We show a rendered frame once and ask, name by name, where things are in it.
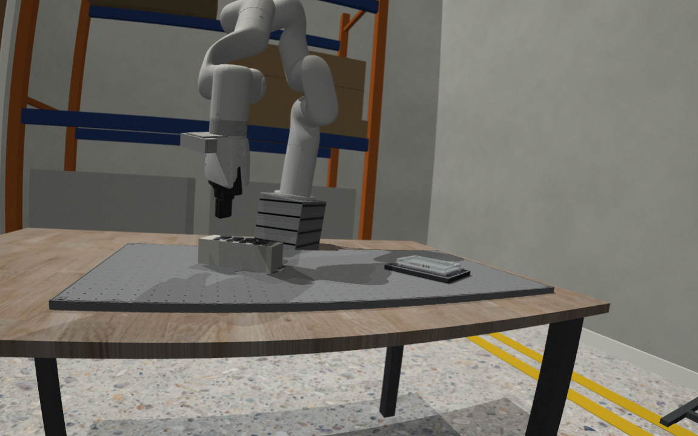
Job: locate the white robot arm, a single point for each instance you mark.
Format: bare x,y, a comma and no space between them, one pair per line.
248,24

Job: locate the cream operator panel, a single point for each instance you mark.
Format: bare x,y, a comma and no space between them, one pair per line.
240,253

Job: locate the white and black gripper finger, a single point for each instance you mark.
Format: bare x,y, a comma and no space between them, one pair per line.
217,193
225,201

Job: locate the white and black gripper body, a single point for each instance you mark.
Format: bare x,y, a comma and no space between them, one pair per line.
222,167

